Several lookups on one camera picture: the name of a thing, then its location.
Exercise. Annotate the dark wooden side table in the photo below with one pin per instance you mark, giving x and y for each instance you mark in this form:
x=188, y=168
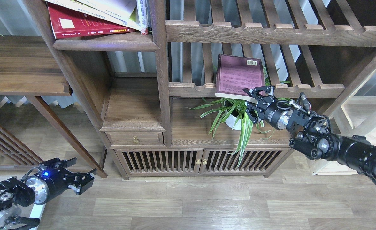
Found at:
x=27, y=68

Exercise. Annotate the small wooden drawer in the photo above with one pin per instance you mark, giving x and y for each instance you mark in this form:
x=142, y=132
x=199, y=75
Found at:
x=135, y=138

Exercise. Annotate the light wooden shelf unit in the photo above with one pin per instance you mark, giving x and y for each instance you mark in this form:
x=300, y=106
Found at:
x=357, y=115

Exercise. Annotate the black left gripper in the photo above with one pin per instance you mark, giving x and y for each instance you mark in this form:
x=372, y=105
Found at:
x=53, y=179

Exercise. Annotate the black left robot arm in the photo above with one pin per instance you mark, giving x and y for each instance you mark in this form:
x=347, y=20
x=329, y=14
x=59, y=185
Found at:
x=14, y=193

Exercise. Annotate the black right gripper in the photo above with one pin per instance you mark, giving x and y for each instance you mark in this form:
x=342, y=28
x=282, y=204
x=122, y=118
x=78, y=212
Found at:
x=277, y=114

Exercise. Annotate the purple book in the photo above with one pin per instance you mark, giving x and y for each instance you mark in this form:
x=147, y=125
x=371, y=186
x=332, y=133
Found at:
x=236, y=73

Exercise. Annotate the white metal bar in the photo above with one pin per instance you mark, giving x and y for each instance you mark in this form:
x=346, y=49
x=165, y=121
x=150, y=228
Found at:
x=33, y=211

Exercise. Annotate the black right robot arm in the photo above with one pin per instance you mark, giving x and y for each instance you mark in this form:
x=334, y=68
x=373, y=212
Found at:
x=311, y=133

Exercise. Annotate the left slatted cabinet door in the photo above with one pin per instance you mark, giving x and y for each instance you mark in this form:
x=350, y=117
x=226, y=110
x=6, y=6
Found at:
x=160, y=162

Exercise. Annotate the dark wooden bookshelf cabinet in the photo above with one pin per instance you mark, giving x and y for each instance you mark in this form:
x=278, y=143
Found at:
x=149, y=83

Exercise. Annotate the white and red book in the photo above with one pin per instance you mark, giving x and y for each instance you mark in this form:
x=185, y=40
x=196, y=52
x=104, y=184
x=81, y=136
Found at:
x=142, y=10

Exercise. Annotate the slatted cabinet door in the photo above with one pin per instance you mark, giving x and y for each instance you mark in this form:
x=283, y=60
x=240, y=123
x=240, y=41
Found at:
x=256, y=161
x=160, y=162

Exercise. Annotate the green spider plant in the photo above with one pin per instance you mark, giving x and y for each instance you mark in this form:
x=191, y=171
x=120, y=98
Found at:
x=223, y=107

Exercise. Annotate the white plant pot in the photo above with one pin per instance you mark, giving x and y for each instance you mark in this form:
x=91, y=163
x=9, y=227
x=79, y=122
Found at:
x=234, y=119

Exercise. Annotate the right slatted cabinet door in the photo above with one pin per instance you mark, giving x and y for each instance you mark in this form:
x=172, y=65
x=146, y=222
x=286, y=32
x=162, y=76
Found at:
x=256, y=161

